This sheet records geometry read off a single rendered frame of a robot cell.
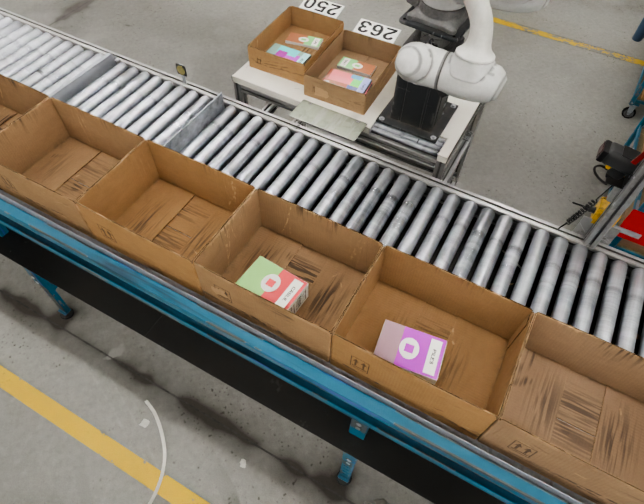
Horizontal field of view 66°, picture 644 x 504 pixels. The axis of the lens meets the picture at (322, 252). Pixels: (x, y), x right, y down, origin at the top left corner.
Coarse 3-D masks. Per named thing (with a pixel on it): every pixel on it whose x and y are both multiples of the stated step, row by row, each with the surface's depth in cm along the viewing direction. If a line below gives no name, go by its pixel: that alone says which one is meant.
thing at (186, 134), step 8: (216, 96) 198; (208, 104) 195; (216, 104) 199; (200, 112) 192; (208, 112) 196; (216, 112) 201; (192, 120) 189; (200, 120) 194; (208, 120) 199; (184, 128) 187; (192, 128) 191; (200, 128) 196; (176, 136) 185; (184, 136) 189; (192, 136) 194; (168, 144) 182; (176, 144) 187; (184, 144) 191
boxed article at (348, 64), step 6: (342, 60) 220; (348, 60) 220; (354, 60) 221; (342, 66) 218; (348, 66) 218; (354, 66) 218; (360, 66) 218; (366, 66) 218; (372, 66) 218; (354, 72) 217; (360, 72) 216; (366, 72) 216; (372, 72) 216
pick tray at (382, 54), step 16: (352, 32) 220; (336, 48) 221; (352, 48) 226; (368, 48) 222; (384, 48) 218; (400, 48) 213; (320, 64) 212; (336, 64) 221; (384, 64) 222; (304, 80) 203; (320, 80) 199; (384, 80) 209; (320, 96) 206; (336, 96) 201; (352, 96) 198; (368, 96) 197
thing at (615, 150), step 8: (608, 144) 146; (616, 144) 146; (600, 152) 146; (608, 152) 144; (616, 152) 144; (624, 152) 144; (632, 152) 144; (640, 152) 145; (600, 160) 147; (608, 160) 145; (616, 160) 144; (624, 160) 143; (608, 168) 150; (616, 168) 146; (624, 168) 145; (632, 168) 144; (608, 176) 150; (616, 176) 149
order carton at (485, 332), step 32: (384, 256) 131; (384, 288) 138; (416, 288) 134; (448, 288) 127; (480, 288) 121; (352, 320) 129; (384, 320) 132; (416, 320) 133; (448, 320) 134; (480, 320) 130; (512, 320) 124; (352, 352) 114; (448, 352) 127; (480, 352) 128; (512, 352) 119; (384, 384) 118; (416, 384) 109; (448, 384) 123; (480, 384) 123; (448, 416) 114; (480, 416) 106
